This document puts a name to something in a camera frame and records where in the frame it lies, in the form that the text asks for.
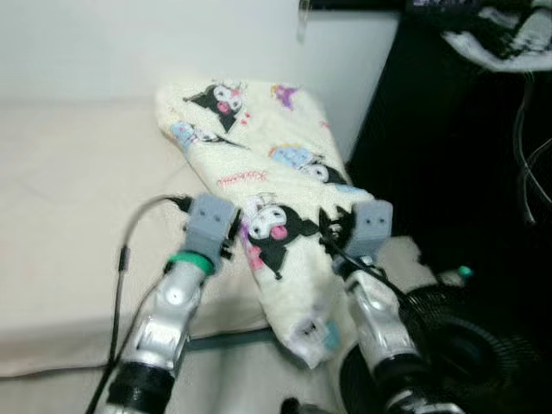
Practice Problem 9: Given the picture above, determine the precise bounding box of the teal bed frame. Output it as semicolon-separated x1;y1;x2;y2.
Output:
185;330;279;352

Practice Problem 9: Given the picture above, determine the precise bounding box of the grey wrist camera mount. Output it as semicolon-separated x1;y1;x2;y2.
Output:
185;194;238;260
349;201;395;260

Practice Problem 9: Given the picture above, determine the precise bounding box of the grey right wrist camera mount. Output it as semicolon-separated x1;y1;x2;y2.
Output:
349;201;395;260

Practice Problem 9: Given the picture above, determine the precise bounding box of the clear bottle with green cap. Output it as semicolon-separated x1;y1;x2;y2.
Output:
436;266;475;290

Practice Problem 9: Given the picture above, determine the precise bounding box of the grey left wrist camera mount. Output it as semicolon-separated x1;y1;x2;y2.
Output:
185;194;238;260

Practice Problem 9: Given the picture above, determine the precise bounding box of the grey right robot leg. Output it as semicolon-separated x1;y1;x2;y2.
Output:
280;397;320;414

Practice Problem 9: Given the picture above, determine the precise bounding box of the black desk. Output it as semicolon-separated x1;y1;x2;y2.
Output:
345;0;552;290

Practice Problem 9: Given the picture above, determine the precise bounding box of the white and black fabric heap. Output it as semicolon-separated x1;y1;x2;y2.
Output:
440;4;552;72

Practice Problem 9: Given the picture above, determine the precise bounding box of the grey hanging cable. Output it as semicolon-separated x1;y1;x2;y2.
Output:
513;73;552;227

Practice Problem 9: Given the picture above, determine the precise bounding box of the black round fan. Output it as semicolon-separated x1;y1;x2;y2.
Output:
341;285;552;414

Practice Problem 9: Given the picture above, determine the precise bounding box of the cream cartoon print blanket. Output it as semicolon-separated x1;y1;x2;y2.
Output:
155;79;398;370

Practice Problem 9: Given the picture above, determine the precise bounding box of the cream sheeted mattress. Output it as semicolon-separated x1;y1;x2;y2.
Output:
0;102;423;380

